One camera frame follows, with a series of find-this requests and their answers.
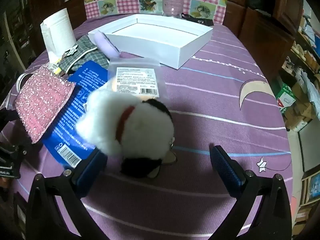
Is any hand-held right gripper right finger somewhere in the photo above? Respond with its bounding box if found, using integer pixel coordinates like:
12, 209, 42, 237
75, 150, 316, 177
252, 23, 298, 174
209, 145, 292, 240

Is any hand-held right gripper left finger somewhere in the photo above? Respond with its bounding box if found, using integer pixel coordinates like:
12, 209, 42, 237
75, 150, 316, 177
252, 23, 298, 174
26, 148, 110, 240

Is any blue printed packet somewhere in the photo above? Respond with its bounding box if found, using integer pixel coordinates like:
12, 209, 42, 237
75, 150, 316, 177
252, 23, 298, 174
41, 60, 110, 170

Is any black and white plush toy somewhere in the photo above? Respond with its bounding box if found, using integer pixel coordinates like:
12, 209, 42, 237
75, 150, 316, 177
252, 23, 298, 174
75, 89, 178, 179

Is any pink sequin pouch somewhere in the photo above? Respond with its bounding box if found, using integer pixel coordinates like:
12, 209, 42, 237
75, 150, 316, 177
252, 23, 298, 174
14, 65, 77, 144

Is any clear packet with white label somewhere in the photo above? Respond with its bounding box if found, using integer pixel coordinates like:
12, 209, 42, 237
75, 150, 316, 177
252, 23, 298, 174
106, 57, 160, 98

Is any yellow and white tube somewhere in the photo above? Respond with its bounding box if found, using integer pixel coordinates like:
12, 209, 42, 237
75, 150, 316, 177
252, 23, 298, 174
49, 62, 63, 75

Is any grey plaid cloth pouch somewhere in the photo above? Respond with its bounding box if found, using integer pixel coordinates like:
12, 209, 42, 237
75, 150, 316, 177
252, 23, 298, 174
59, 34, 110, 73

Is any lavender soft case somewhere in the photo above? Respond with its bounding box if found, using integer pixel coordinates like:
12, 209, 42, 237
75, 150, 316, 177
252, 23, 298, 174
94, 30, 122, 59

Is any white shallow box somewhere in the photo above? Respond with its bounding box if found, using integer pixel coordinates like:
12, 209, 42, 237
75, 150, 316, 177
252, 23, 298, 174
87, 14, 214, 70

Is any purple striped tablecloth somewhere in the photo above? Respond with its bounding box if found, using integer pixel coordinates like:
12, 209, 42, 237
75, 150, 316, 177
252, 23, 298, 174
0, 14, 293, 240

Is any green and white carton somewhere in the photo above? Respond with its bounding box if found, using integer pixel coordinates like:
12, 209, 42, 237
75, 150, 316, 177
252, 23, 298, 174
275, 82, 297, 115

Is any grey plastic bag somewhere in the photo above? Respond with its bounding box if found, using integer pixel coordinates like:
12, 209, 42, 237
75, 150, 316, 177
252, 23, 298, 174
300, 70, 320, 108

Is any white paper towel roll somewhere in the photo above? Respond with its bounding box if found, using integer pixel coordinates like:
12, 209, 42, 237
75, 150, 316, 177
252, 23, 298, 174
40, 8, 77, 63

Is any wooden shoe shelf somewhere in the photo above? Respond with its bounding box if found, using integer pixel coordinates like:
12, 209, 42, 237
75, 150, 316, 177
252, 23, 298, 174
287, 17, 320, 67

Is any brown wooden cabinet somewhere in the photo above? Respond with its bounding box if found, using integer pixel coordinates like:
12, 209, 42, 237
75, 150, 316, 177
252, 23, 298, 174
225, 0, 304, 73

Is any clear glass cup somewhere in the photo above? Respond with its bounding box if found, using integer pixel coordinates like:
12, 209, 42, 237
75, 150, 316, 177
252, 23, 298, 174
162, 0, 183, 18

